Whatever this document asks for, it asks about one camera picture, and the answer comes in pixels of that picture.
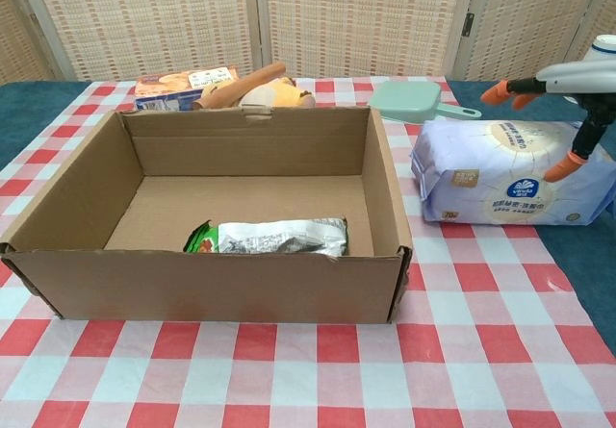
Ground orange biscuit box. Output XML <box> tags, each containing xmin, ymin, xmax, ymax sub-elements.
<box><xmin>134</xmin><ymin>65</ymin><xmax>242</xmax><ymax>113</ymax></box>

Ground green and silver snack bag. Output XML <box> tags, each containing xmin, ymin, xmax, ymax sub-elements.
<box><xmin>185</xmin><ymin>215</ymin><xmax>349</xmax><ymax>258</ymax></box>

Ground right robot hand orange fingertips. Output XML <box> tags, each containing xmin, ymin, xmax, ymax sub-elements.
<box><xmin>480</xmin><ymin>60</ymin><xmax>616</xmax><ymax>184</ymax></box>

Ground pale purple tissue pack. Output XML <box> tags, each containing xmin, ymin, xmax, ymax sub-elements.
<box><xmin>409</xmin><ymin>118</ymin><xmax>616</xmax><ymax>228</ymax></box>

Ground woven folding screen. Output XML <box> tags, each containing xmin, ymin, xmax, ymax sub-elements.
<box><xmin>0</xmin><ymin>0</ymin><xmax>616</xmax><ymax>84</ymax></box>

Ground brown wooden rolling pin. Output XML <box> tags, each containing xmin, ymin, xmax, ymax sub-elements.
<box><xmin>192</xmin><ymin>62</ymin><xmax>287</xmax><ymax>111</ymax></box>

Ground red white checkered tablecloth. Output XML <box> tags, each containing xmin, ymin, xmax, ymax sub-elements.
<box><xmin>0</xmin><ymin>75</ymin><xmax>616</xmax><ymax>428</ymax></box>

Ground yellow plush toy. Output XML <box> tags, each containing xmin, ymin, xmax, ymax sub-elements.
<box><xmin>200</xmin><ymin>76</ymin><xmax>317</xmax><ymax>111</ymax></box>

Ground open brown cardboard box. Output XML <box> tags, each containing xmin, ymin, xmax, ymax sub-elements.
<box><xmin>0</xmin><ymin>105</ymin><xmax>414</xmax><ymax>326</ymax></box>

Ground teal table cover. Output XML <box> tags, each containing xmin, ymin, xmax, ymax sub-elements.
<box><xmin>0</xmin><ymin>79</ymin><xmax>616</xmax><ymax>352</ymax></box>

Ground white paper cup stack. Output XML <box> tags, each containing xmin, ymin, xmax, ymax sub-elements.
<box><xmin>561</xmin><ymin>34</ymin><xmax>616</xmax><ymax>108</ymax></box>

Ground mint green plastic scoop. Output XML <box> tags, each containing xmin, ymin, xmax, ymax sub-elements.
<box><xmin>368</xmin><ymin>83</ymin><xmax>483</xmax><ymax>124</ymax></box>

